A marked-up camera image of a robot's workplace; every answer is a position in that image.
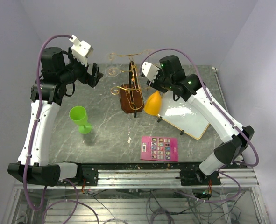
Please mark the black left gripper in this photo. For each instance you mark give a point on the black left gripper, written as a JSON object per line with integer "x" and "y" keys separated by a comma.
{"x": 91, "y": 80}

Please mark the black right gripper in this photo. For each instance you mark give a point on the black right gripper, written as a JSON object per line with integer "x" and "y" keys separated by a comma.
{"x": 155, "y": 85}

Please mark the orange plastic goblet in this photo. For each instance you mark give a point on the orange plastic goblet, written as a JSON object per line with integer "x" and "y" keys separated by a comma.
{"x": 153, "y": 104}

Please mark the clear wine glass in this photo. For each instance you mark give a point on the clear wine glass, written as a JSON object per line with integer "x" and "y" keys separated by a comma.
{"x": 148, "y": 52}
{"x": 110, "y": 57}

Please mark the green plastic goblet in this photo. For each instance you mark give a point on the green plastic goblet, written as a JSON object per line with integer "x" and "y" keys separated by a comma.
{"x": 79, "y": 116}

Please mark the clear tall champagne flute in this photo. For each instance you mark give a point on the clear tall champagne flute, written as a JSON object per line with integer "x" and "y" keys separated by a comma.
{"x": 112, "y": 71}

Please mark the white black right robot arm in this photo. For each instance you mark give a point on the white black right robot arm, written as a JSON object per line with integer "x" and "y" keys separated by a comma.
{"x": 235, "y": 137}

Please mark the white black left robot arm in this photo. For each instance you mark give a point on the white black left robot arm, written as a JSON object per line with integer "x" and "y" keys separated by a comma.
{"x": 59, "y": 69}

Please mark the gold framed mirror tray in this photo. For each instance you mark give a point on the gold framed mirror tray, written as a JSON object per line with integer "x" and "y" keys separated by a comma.
{"x": 182, "y": 116}

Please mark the pink sticker card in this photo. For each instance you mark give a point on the pink sticker card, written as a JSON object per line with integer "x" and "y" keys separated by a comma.
{"x": 159, "y": 149}

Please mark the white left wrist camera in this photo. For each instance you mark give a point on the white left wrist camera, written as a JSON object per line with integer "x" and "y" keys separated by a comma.
{"x": 80, "y": 50}

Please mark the gold wire wine glass rack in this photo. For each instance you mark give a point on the gold wire wine glass rack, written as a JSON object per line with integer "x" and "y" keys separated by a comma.
{"x": 131, "y": 99}

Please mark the aluminium rail base frame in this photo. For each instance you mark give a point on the aluminium rail base frame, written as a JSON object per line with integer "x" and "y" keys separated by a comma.
{"x": 143, "y": 193}

